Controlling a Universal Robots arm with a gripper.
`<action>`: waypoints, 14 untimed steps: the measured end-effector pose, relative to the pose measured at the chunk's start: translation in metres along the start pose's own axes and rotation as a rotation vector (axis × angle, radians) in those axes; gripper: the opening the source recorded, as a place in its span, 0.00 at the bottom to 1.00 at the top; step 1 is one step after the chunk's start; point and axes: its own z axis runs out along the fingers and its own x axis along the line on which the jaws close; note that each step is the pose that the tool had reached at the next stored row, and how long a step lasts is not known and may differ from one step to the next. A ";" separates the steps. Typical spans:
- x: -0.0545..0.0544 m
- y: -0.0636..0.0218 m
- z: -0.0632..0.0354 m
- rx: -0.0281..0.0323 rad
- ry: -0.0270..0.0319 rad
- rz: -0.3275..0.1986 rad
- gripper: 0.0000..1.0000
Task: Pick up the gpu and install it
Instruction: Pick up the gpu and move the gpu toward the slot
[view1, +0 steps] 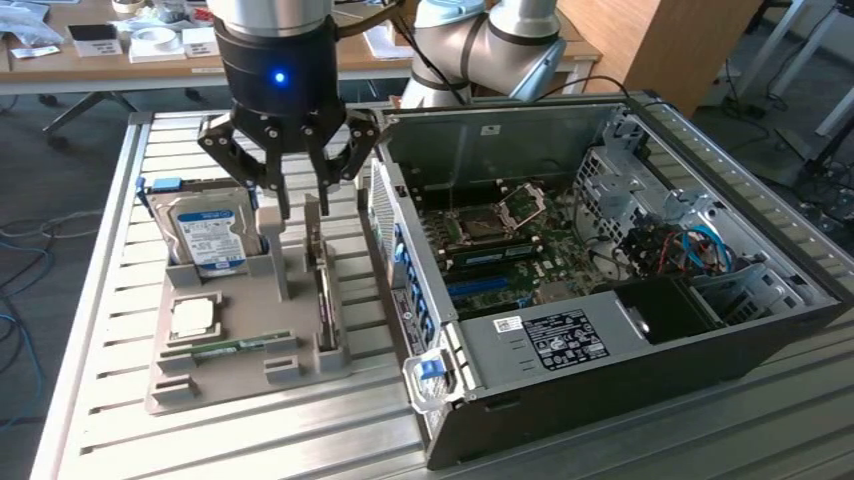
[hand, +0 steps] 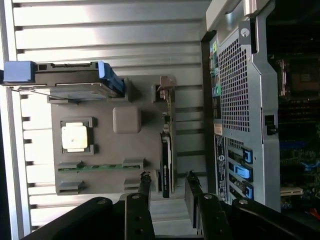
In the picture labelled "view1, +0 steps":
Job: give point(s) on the wooden cabinet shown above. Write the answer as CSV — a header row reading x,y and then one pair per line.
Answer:
x,y
667,50

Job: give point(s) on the blue case latch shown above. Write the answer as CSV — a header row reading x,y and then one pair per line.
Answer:
x,y
428,370

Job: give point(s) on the open black PC case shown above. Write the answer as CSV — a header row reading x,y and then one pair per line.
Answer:
x,y
600,400

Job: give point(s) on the plain white box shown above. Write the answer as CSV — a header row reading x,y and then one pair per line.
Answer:
x,y
198,42

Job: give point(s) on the green motherboard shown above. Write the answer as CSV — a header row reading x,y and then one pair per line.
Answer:
x,y
496,302

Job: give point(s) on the clear plastic bag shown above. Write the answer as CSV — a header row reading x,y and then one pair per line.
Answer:
x,y
22,22

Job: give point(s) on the large white tape roll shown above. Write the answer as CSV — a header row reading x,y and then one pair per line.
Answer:
x,y
156,39

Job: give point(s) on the wooden desk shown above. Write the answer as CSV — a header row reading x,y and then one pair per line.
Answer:
x,y
66,70

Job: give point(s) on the grey power supply unit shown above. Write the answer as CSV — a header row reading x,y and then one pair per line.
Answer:
x,y
507,345

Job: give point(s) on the white box with black face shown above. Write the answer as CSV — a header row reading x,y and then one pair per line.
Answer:
x,y
96,40

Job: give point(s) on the grey plastic parts rack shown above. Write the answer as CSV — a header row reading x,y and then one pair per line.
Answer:
x,y
260,310

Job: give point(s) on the silver metal disk bay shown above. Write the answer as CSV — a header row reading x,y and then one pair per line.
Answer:
x,y
747,295

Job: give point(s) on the silver CPU chip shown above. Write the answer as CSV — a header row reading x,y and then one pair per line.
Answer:
x,y
193,317

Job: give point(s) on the green RAM stick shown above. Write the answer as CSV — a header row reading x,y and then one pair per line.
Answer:
x,y
233,345

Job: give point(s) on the CPU socket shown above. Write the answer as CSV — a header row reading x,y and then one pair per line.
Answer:
x,y
480,226

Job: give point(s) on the small beige tape roll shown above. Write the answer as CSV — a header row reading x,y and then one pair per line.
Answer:
x,y
126,5

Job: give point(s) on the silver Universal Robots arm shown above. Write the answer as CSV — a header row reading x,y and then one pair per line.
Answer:
x,y
467,50

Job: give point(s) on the white label card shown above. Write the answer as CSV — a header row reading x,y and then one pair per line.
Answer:
x,y
33,52

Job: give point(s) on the flat white tape base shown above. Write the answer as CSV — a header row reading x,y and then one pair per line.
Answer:
x,y
156,56

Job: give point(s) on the graphics card with fan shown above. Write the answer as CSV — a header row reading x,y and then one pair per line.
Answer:
x,y
324,300

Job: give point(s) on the RAM stick with label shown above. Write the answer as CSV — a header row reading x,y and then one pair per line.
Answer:
x,y
493,256

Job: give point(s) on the blue expansion slot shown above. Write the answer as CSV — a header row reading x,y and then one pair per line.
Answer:
x,y
476,288

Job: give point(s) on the metal socket cover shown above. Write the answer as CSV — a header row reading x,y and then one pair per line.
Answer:
x,y
523,205

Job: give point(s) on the stack of white papers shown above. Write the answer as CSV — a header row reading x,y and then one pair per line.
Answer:
x,y
387,45

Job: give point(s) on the white desk frame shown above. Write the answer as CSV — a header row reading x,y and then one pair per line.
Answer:
x,y
807,45

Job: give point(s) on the hard disk with blue label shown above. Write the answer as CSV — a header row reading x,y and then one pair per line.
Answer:
x,y
206,235

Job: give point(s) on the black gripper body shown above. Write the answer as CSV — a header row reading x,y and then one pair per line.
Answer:
x,y
280,75

